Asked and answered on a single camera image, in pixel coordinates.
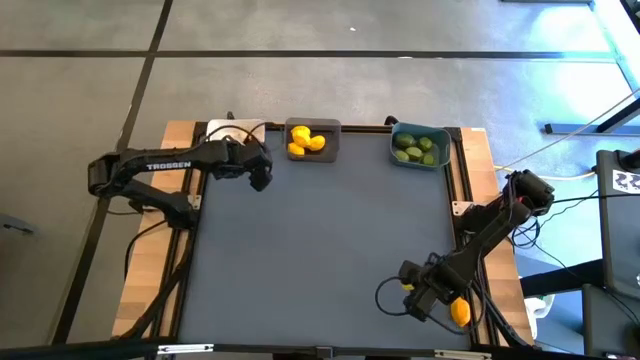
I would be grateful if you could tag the teal plastic basket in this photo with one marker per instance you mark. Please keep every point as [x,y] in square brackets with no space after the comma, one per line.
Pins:
[441,137]

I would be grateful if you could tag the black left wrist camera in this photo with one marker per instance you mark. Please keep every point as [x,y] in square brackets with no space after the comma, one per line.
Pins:
[260,179]

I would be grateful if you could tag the plain black box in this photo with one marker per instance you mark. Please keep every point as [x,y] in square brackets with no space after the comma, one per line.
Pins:
[607,325]

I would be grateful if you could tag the dark grey table mat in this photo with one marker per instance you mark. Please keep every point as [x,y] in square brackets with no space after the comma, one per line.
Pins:
[320,260]

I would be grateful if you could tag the green lime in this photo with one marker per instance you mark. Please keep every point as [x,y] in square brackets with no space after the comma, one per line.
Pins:
[401,156]
[405,140]
[428,160]
[425,144]
[414,153]

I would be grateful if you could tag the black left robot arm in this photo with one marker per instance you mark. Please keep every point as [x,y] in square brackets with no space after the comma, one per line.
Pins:
[150,162]

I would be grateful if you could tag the black case with white print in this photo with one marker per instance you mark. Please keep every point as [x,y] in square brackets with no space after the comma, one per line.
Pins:
[620,240]

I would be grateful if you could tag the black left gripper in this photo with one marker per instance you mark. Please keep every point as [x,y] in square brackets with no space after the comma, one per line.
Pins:
[240,157]

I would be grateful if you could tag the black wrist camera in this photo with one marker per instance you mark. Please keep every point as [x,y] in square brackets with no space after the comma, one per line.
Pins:
[260,179]
[420,307]

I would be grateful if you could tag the white plastic basket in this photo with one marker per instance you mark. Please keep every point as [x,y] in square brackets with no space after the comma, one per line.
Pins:
[216,123]

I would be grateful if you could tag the grey floor object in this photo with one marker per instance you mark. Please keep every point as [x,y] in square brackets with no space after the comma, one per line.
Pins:
[12,225]

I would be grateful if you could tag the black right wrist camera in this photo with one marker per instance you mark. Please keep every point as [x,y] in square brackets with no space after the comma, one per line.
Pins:
[420,307]

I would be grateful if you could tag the grey plastic basket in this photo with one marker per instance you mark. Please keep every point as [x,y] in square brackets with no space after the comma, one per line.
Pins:
[332,150]

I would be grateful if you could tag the silver bracket plate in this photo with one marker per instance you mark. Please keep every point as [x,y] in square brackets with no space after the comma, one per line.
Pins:
[185,348]
[462,354]

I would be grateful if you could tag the black metal floor stand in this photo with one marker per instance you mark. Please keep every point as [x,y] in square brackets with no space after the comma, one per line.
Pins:
[570,131]

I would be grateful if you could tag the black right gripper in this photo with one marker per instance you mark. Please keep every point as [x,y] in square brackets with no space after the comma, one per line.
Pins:
[437,277]

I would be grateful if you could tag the black rig beam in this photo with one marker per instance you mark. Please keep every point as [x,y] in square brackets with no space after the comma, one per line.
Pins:
[75,350]

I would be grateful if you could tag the orange-yellow lemon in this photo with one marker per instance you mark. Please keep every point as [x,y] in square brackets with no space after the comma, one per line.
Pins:
[460,311]

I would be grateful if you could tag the black diagonal floor beam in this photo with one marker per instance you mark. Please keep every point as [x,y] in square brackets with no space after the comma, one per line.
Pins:
[560,280]

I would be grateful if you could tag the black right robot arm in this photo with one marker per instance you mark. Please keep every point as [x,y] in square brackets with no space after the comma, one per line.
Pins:
[492,232]

